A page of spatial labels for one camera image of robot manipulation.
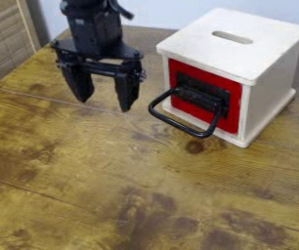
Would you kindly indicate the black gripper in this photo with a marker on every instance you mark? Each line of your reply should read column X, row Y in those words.
column 95, row 50

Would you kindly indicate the black metal drawer handle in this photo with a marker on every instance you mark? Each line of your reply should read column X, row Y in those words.
column 185, row 117

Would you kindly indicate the red wooden drawer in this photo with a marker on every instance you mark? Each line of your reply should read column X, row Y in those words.
column 228, row 123

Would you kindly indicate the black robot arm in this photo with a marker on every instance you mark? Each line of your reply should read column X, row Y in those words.
column 93, row 4

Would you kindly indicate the wooden panel at left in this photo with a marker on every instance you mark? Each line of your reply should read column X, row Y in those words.
column 18, row 41

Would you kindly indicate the white wooden box cabinet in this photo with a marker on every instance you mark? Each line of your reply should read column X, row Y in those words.
column 248, row 49

